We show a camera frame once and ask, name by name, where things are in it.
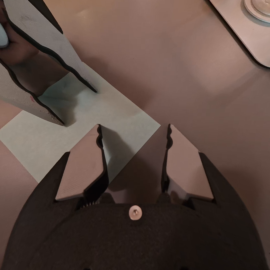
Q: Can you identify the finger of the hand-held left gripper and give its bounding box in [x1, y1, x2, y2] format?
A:
[0, 59, 65, 126]
[3, 0, 98, 93]

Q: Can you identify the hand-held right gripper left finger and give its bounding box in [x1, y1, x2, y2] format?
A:
[55, 124, 109, 204]

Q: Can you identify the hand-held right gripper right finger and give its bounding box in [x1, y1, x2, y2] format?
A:
[161, 124, 214, 202]

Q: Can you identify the light green paper sheet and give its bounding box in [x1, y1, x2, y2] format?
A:
[0, 61, 161, 183]

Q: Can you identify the white document stand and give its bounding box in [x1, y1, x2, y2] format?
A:
[209, 0, 270, 68]

